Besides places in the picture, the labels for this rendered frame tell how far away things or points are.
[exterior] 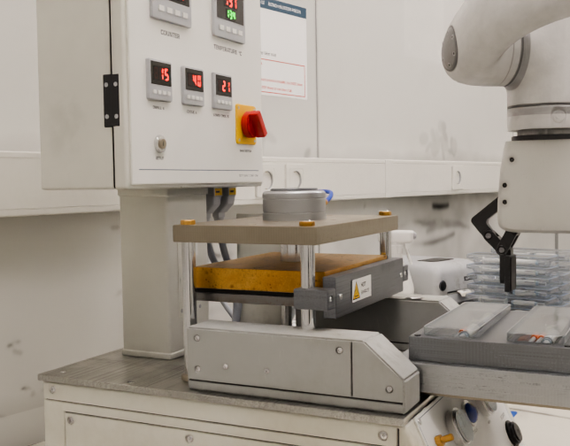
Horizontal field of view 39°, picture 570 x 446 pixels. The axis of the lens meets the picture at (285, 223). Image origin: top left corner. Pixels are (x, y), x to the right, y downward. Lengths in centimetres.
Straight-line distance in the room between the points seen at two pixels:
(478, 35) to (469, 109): 184
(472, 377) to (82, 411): 45
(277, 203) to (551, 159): 32
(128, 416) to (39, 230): 48
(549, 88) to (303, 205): 31
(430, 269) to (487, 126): 101
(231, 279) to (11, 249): 49
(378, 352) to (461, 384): 9
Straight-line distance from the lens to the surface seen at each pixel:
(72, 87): 98
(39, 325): 136
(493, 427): 102
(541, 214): 88
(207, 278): 94
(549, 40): 87
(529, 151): 88
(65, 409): 101
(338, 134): 198
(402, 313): 107
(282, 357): 84
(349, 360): 81
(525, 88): 87
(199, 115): 105
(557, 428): 141
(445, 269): 187
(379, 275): 98
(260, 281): 91
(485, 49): 81
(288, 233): 85
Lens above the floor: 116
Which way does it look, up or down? 3 degrees down
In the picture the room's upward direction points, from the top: 1 degrees counter-clockwise
